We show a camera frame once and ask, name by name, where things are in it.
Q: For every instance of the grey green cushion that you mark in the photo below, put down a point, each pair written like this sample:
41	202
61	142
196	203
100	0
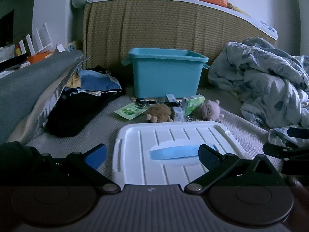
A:
29	84

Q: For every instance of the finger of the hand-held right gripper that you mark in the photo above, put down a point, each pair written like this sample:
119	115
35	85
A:
294	157
299	133

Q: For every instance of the green wipe packet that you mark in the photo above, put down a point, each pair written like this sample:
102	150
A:
129	111

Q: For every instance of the blue floral quilt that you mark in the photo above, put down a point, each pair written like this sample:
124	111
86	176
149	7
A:
265	77

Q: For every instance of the orange box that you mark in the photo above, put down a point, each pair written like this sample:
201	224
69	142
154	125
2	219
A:
38	58

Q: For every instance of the white plug adapter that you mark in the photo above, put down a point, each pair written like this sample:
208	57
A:
60	47

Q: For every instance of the small white medicine box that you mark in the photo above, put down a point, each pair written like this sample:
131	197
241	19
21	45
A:
178	114

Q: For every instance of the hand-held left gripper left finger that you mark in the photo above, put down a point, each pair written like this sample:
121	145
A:
96	156

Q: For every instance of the brown plush toy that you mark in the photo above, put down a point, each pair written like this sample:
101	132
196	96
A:
160	112

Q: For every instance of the yellow fabric item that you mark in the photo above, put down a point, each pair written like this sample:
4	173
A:
237	8

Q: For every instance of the yellow cloth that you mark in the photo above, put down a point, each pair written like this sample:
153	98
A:
73	81

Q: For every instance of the teal plastic storage bin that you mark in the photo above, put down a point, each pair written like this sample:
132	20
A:
166	77

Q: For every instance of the black plush with white rings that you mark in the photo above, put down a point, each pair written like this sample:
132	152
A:
99	69

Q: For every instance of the white power strip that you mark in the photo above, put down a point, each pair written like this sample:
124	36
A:
74	46

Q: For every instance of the upright mattress with woven face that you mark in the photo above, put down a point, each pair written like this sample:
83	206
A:
157	26

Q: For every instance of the black key fob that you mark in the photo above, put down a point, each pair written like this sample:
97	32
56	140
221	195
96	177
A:
141	102

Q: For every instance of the small teal white box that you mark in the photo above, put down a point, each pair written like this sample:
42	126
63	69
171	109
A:
171	98

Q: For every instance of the black pen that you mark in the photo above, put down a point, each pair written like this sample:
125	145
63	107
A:
172	104

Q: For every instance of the pink plush toy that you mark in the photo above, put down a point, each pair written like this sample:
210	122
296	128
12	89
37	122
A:
212	111

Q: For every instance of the white router with antennas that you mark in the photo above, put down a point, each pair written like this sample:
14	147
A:
44	38

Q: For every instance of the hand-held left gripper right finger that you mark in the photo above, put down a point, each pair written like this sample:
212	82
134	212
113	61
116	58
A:
205	157

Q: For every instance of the white plastic bag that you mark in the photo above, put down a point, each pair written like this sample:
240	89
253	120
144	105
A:
7	53

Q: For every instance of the green tissue box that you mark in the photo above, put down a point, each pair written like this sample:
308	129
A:
193	104

